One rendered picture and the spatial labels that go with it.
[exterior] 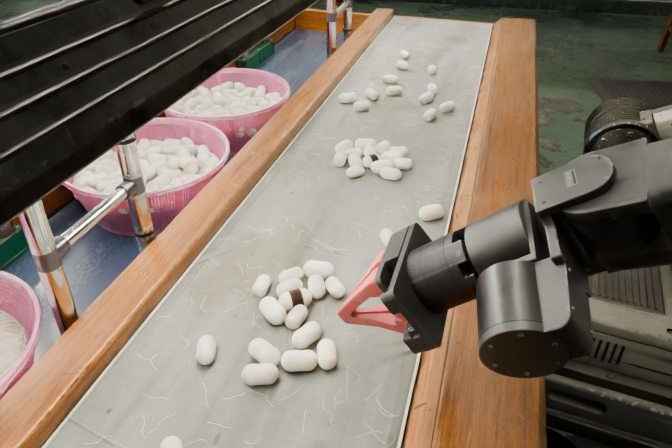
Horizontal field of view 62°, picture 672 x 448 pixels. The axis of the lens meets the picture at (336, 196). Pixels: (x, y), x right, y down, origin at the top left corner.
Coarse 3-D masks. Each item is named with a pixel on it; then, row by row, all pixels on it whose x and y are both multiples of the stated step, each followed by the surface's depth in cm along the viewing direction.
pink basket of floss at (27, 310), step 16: (0, 272) 64; (0, 288) 64; (16, 288) 63; (0, 304) 65; (16, 304) 64; (32, 304) 60; (32, 320) 61; (32, 336) 56; (32, 352) 55; (16, 368) 52; (0, 384) 51
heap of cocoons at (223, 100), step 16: (192, 96) 118; (208, 96) 118; (224, 96) 117; (240, 96) 117; (256, 96) 117; (272, 96) 116; (192, 112) 110; (208, 112) 110; (224, 112) 110; (240, 112) 110; (240, 128) 105
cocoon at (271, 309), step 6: (264, 300) 62; (270, 300) 62; (276, 300) 62; (264, 306) 61; (270, 306) 61; (276, 306) 61; (264, 312) 61; (270, 312) 60; (276, 312) 60; (282, 312) 60; (270, 318) 60; (276, 318) 60; (282, 318) 60; (276, 324) 61
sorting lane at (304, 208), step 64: (384, 64) 135; (448, 64) 135; (320, 128) 104; (384, 128) 104; (448, 128) 105; (256, 192) 85; (320, 192) 85; (384, 192) 85; (448, 192) 85; (256, 256) 72; (320, 256) 72; (192, 320) 62; (256, 320) 62; (320, 320) 62; (128, 384) 55; (192, 384) 55; (320, 384) 55; (384, 384) 55
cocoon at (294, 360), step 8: (288, 352) 55; (296, 352) 55; (304, 352) 55; (312, 352) 56; (288, 360) 55; (296, 360) 55; (304, 360) 55; (312, 360) 55; (288, 368) 55; (296, 368) 55; (304, 368) 55; (312, 368) 55
